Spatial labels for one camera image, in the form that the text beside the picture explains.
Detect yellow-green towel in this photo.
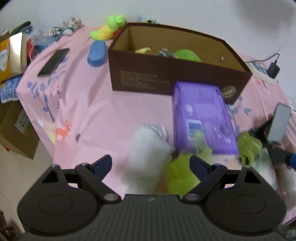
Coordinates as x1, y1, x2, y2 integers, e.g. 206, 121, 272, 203
164, 149, 213, 198

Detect dark green knitted cloth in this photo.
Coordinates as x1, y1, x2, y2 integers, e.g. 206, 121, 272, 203
237, 131, 263, 166

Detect white fluffy towel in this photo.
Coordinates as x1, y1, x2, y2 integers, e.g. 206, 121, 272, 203
122, 124, 175, 195

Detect neon green mesh sponge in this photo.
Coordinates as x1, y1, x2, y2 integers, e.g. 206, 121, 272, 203
135, 47, 151, 54

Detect grey phone on stand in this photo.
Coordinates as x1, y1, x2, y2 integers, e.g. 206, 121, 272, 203
267, 103, 292, 144

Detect purple tissue pack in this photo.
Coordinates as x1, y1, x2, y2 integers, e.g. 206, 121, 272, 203
172, 81, 238, 155

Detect black charger adapter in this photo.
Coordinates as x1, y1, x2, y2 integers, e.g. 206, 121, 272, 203
267, 61, 280, 79

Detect cardboard box on floor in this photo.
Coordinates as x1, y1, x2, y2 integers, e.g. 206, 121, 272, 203
1, 101, 40, 159

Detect white power strip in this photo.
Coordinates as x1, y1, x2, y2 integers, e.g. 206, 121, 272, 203
246, 62, 277, 84

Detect pink patterned bedsheet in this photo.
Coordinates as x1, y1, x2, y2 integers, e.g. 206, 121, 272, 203
17, 28, 289, 196

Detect blue white cloth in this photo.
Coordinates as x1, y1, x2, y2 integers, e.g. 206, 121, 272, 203
1, 74, 23, 103

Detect blue slipper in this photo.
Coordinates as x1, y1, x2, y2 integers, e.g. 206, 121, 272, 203
87, 40, 107, 67

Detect black smartphone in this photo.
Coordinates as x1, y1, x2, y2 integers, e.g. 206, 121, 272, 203
37, 48, 70, 77

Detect brown cardboard box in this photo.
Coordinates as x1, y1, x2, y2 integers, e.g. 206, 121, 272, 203
108, 23, 252, 104

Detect green yellow plush dinosaur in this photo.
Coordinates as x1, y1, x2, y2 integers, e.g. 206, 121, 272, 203
90, 15, 127, 41

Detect red plush toy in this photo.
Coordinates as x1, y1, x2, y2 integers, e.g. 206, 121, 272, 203
112, 29, 121, 39

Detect white green plush toy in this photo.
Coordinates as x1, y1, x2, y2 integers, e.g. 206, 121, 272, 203
43, 17, 84, 37

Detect yellow white paper bag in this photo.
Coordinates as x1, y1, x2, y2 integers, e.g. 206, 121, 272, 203
0, 32, 28, 82

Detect black charging cable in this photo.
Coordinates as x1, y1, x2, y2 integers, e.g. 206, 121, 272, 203
244, 53, 280, 64

